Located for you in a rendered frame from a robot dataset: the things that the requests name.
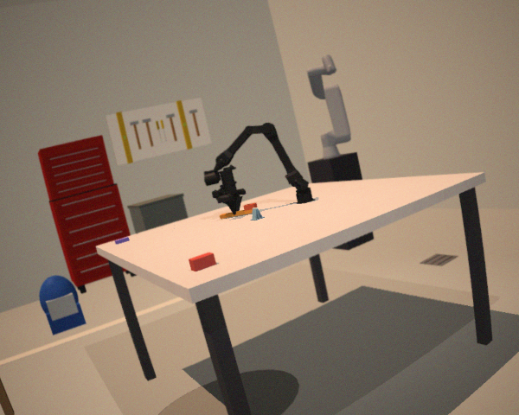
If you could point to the red rectangular block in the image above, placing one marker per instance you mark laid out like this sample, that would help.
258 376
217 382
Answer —
201 262

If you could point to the purple rectangular block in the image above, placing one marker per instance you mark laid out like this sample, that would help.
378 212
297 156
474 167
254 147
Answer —
119 241

